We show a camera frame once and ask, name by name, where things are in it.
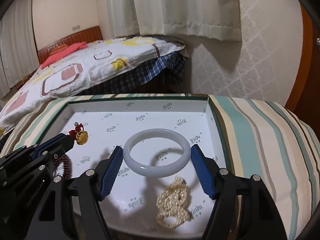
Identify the wooden cabinet door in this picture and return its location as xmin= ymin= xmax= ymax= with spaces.
xmin=285 ymin=5 xmax=319 ymax=133

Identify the cream window curtain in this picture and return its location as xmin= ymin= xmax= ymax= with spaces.
xmin=106 ymin=0 xmax=241 ymax=42

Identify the blue plaid blanket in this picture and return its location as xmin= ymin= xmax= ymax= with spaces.
xmin=77 ymin=51 xmax=188 ymax=96

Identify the white patterned quilt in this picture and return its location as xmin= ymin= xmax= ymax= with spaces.
xmin=1 ymin=36 xmax=188 ymax=136

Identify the wooden headboard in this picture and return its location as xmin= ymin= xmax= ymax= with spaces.
xmin=37 ymin=25 xmax=103 ymax=64

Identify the cream pearl necklace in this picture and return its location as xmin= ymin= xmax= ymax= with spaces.
xmin=155 ymin=175 xmax=196 ymax=227

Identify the left striped curtain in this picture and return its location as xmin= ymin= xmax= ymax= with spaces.
xmin=1 ymin=0 xmax=40 ymax=98

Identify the white jade bangle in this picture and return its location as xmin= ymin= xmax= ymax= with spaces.
xmin=123 ymin=128 xmax=191 ymax=178

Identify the dark red bead bracelet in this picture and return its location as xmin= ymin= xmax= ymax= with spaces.
xmin=53 ymin=153 xmax=74 ymax=181

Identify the red pillow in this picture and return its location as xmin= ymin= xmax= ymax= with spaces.
xmin=40 ymin=42 xmax=88 ymax=69

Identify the red knot gold pendant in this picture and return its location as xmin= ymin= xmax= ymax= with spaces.
xmin=68 ymin=122 xmax=89 ymax=145

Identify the striped bed cover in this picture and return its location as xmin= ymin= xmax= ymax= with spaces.
xmin=2 ymin=94 xmax=319 ymax=239

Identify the dark green tray box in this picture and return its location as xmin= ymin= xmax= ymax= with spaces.
xmin=15 ymin=93 xmax=241 ymax=240

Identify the wall socket plate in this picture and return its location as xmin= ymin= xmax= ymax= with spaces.
xmin=72 ymin=25 xmax=81 ymax=31

